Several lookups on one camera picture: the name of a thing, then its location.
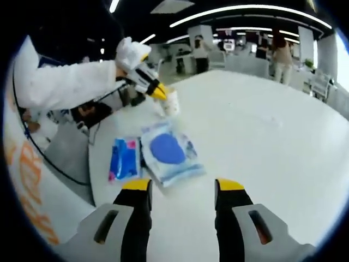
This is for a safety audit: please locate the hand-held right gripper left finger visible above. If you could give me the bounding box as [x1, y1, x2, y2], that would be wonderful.
[58, 178, 153, 262]

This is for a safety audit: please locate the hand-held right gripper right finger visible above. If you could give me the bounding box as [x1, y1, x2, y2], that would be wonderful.
[214, 178, 314, 262]

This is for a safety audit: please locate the white paper cup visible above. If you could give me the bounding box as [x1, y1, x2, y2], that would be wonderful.
[160, 87, 182, 117]

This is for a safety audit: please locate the blue tissue packet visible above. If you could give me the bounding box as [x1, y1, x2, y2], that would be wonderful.
[108, 137, 143, 183]

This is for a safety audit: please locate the white package with blue disc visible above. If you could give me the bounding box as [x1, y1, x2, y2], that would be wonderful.
[140, 118, 207, 189]

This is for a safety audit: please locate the white tabletop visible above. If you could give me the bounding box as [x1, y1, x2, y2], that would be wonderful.
[87, 69, 349, 262]

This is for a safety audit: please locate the person's left hand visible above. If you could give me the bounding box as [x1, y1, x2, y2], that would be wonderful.
[115, 67, 129, 83]

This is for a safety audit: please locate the white jacket with orange print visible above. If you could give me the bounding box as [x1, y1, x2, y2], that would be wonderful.
[2, 34, 97, 247]

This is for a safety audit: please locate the white office chair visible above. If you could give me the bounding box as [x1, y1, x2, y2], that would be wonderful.
[310, 70, 335, 102]

